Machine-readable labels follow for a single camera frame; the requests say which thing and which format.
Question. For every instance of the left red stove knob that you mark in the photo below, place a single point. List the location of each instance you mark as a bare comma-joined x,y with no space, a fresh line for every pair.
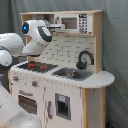
16,78

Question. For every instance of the black toy faucet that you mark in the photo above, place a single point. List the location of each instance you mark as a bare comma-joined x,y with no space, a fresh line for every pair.
82,63

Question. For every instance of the grey backdrop curtain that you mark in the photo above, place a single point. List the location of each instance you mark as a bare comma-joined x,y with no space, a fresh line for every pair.
115,42

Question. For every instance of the white oven door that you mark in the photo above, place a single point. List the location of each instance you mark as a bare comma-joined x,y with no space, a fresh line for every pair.
30,100

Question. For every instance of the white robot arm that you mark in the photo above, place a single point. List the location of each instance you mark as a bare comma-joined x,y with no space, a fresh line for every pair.
12,115

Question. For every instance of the wooden toy kitchen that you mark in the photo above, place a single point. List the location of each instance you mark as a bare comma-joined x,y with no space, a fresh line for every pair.
64,51

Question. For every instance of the black stovetop red burners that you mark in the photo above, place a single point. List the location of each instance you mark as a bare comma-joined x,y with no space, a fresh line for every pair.
38,66

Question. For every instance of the red stove knob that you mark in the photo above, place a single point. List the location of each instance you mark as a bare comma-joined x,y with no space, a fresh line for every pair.
34,83
16,78

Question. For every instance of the right red stove knob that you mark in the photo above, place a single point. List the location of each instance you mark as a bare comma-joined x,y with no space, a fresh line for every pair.
34,83

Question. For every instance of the grey toy sink basin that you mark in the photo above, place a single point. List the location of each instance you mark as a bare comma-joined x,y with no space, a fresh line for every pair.
73,74

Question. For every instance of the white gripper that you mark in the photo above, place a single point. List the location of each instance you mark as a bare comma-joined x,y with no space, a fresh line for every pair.
57,27

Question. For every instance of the white toy microwave door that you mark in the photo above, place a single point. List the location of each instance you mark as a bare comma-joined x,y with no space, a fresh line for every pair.
75,23

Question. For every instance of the white cabinet door ice dispenser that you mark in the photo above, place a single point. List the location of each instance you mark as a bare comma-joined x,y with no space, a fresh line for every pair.
63,108

